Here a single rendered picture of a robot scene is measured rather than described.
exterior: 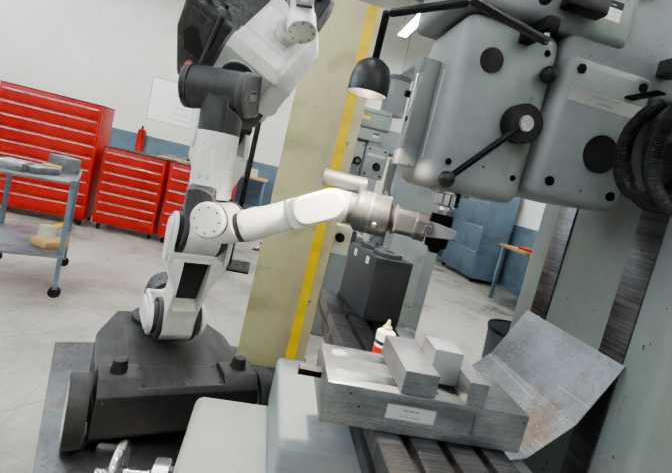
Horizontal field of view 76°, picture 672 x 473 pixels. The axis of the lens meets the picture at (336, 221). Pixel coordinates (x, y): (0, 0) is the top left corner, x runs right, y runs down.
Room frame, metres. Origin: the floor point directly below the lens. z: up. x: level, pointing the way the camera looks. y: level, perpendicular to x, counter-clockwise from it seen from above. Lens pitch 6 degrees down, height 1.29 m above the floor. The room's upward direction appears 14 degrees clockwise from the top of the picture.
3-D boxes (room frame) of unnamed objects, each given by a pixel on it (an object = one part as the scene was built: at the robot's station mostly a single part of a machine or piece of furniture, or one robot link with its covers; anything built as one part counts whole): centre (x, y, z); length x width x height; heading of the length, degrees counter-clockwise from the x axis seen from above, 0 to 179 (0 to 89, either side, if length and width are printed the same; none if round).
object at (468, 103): (0.89, -0.22, 1.47); 0.21 x 0.19 x 0.32; 10
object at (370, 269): (1.32, -0.16, 1.00); 0.22 x 0.12 x 0.20; 20
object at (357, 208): (0.92, -0.01, 1.24); 0.11 x 0.11 x 0.11; 85
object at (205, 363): (1.45, 0.47, 0.59); 0.64 x 0.52 x 0.33; 31
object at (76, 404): (1.10, 0.57, 0.50); 0.20 x 0.05 x 0.20; 31
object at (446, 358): (0.74, -0.24, 1.01); 0.06 x 0.05 x 0.06; 8
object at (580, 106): (0.92, -0.41, 1.47); 0.24 x 0.19 x 0.26; 10
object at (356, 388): (0.74, -0.21, 0.96); 0.35 x 0.15 x 0.11; 98
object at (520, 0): (0.90, -0.26, 1.68); 0.34 x 0.24 x 0.10; 100
